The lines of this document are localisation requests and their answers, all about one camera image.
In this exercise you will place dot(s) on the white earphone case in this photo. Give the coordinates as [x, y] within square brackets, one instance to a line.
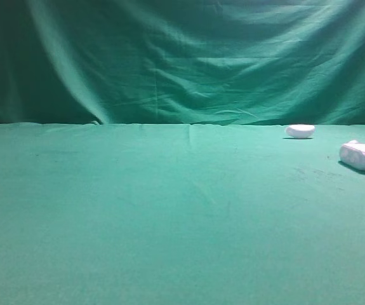
[300, 131]

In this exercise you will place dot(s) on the green backdrop cloth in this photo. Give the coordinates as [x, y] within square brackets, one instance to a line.
[183, 62]

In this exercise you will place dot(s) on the green table cloth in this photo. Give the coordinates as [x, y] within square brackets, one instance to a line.
[179, 214]

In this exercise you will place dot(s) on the white plastic bottle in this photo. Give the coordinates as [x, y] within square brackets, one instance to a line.
[353, 154]

